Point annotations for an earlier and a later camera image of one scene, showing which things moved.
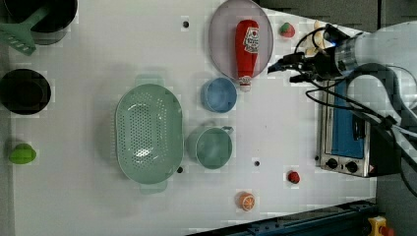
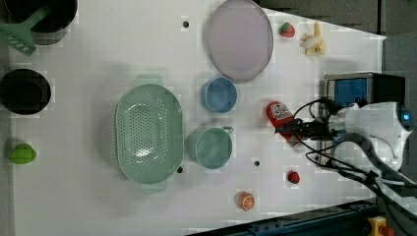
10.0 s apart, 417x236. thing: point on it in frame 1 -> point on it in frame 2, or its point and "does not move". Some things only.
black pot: x=51 y=27 does not move
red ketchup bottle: x=247 y=49 -> x=278 y=115
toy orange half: x=245 y=201 does not move
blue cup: x=218 y=94 does not move
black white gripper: x=326 y=65 -> x=315 y=129
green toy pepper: x=22 y=153 does not move
